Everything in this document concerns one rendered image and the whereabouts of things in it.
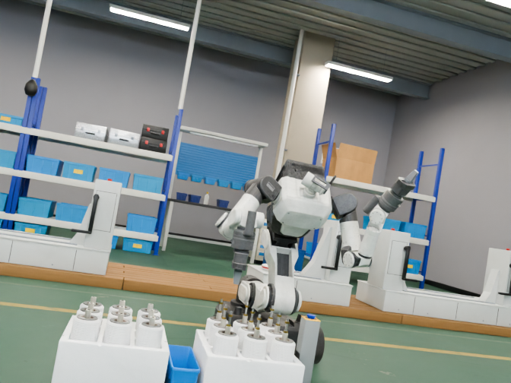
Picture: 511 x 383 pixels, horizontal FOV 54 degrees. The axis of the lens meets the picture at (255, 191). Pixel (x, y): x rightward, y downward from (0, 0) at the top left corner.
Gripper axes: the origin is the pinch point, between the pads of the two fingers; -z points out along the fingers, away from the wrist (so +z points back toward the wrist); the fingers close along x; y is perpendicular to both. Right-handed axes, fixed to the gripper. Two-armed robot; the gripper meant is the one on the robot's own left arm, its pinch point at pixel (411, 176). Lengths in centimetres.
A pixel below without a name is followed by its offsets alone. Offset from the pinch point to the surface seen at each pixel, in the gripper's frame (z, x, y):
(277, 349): 73, 52, -26
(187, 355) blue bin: 107, 64, -2
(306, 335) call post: 77, 26, -22
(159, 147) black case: 250, -196, 363
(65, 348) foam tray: 99, 119, 7
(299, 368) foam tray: 73, 48, -36
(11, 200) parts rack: 370, -50, 380
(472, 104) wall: 5, -703, 277
